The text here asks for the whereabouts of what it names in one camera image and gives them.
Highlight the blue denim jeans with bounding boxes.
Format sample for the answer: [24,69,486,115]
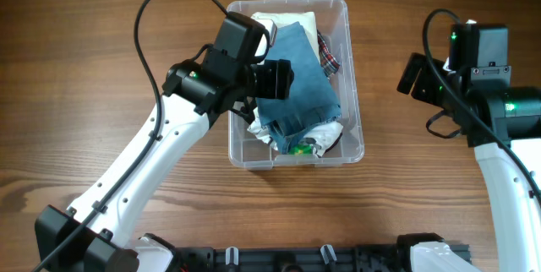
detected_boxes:
[254,23,342,154]

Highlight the plaid shirt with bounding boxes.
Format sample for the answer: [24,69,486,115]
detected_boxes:
[317,30,341,79]

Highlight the clear plastic storage bin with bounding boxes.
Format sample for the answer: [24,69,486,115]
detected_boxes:
[227,0,364,170]

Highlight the cream cloth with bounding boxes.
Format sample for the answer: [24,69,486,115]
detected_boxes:
[251,12,320,60]

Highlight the white printed t-shirt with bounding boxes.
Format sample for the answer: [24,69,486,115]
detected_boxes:
[247,118,343,157]

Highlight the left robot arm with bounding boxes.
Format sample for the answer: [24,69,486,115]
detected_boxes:
[35,12,293,271]

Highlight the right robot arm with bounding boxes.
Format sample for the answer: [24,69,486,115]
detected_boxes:
[397,23,540,271]

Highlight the left black cable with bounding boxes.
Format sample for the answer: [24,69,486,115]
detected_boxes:
[31,0,232,272]

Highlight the black cable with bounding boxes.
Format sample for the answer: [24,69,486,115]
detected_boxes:
[421,8,541,205]
[31,0,232,272]

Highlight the right black cable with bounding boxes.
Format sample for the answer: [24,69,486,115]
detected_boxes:
[421,8,541,205]

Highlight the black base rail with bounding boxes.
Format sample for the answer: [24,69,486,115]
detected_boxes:
[177,244,407,272]

